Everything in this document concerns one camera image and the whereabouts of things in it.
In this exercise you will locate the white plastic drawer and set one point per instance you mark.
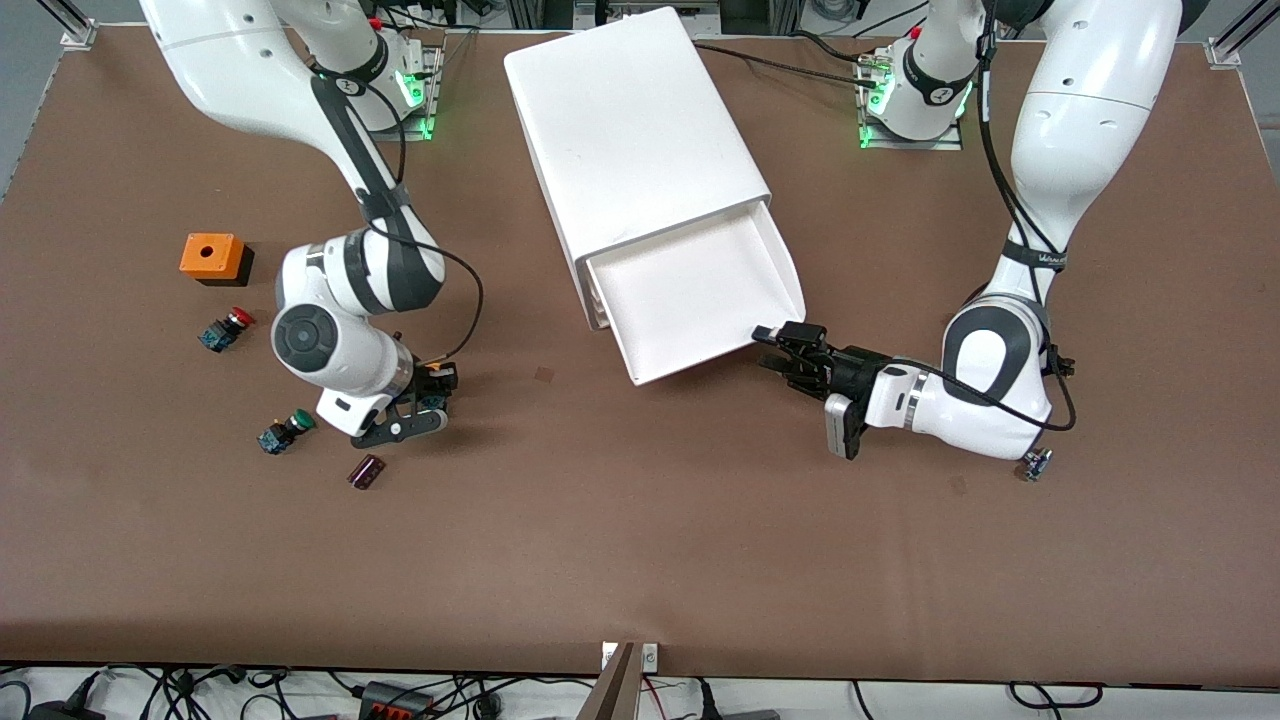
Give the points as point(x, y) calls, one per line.
point(690, 300)

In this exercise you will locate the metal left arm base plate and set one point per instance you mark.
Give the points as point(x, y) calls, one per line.
point(950, 142)

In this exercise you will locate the red mushroom push button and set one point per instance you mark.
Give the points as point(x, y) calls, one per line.
point(225, 330)

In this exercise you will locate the aluminium frame profile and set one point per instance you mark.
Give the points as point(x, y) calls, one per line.
point(78, 30)
point(1235, 40)

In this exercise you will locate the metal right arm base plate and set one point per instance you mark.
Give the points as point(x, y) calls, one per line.
point(432, 100)

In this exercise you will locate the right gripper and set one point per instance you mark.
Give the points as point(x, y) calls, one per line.
point(437, 380)

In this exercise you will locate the white metal bracket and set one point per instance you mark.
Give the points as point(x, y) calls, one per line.
point(650, 657)

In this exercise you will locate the black power plug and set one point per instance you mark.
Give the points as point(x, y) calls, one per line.
point(65, 711)

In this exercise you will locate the white drawer cabinet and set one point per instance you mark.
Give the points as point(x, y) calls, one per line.
point(630, 120)

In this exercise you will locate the orange button enclosure box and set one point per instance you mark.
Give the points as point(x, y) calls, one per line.
point(225, 262)

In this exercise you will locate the black power strip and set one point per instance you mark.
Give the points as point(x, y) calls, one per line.
point(395, 703)

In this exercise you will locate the dark maroon cylindrical capacitor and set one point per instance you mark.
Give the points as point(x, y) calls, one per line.
point(366, 472)

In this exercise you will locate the green mushroom push button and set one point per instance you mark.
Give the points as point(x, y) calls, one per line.
point(285, 432)

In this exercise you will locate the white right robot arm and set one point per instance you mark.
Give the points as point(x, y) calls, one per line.
point(330, 350)

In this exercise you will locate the grey angled beam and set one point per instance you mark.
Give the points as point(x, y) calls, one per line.
point(615, 695)

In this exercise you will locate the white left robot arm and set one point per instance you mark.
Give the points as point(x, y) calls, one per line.
point(1080, 100)

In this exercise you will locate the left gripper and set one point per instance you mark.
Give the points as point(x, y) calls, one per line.
point(851, 371)

